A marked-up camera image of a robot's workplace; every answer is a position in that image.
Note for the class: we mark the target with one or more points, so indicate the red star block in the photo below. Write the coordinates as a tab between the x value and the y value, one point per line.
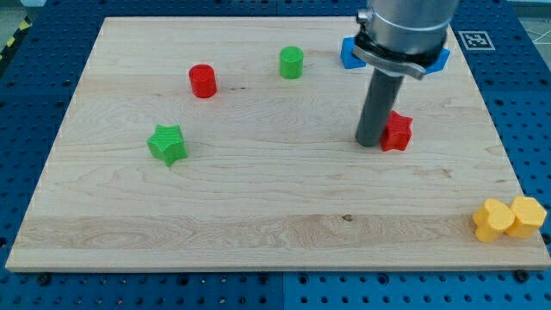
397	132

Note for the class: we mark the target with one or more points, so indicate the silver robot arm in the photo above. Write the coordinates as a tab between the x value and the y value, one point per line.
402	37

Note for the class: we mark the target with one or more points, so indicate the green star block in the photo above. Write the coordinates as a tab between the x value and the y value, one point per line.
167	144

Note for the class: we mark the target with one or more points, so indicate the yellow hexagon block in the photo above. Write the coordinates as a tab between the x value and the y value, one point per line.
529	217

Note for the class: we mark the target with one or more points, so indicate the wooden board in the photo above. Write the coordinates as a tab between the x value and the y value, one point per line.
274	179

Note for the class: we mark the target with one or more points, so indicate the green cylinder block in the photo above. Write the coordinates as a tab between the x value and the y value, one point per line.
291	62

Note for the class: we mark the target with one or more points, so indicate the red cylinder block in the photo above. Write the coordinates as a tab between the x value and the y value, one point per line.
203	81

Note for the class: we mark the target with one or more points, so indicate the blue block left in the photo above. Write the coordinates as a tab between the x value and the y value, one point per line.
348	59

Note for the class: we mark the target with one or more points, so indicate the blue block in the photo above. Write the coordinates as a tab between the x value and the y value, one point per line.
348	59
440	62

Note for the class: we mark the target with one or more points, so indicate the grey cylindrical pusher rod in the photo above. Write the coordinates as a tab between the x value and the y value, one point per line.
382	92

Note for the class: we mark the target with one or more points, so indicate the blue block right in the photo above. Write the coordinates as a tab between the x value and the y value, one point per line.
440	62

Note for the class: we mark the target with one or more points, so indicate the yellow heart block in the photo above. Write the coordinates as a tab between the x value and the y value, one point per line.
492	219

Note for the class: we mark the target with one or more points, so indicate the white fiducial marker tag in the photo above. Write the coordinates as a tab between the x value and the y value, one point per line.
475	40

